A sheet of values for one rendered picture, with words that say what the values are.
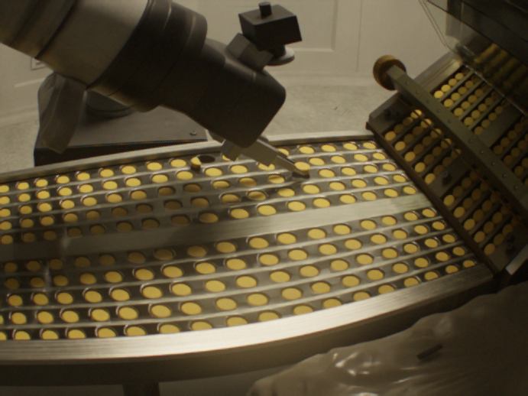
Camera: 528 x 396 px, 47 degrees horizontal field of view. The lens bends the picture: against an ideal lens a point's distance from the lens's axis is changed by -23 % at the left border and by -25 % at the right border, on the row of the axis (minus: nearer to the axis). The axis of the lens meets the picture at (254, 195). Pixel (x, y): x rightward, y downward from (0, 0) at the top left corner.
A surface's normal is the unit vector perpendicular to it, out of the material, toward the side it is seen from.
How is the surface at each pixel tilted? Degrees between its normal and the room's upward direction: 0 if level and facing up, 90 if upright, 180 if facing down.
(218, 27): 90
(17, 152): 0
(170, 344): 0
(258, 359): 90
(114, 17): 68
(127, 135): 0
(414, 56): 90
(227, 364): 90
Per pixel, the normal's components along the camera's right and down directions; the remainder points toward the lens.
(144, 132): 0.09, -0.85
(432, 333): 0.48, -0.64
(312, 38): 0.35, 0.51
